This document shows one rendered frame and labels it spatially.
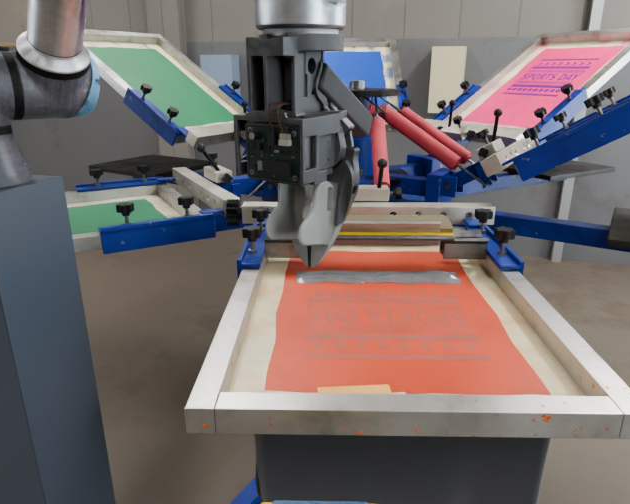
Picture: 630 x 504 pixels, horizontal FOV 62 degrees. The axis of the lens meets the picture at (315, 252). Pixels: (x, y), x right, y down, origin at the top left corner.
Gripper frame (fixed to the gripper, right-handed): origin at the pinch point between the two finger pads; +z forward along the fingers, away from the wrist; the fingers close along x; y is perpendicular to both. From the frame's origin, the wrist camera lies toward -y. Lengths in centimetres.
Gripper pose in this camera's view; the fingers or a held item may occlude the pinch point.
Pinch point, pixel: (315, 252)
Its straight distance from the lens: 52.0
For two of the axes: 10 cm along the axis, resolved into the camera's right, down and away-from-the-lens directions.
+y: -5.4, 3.0, -7.9
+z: 0.0, 9.4, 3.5
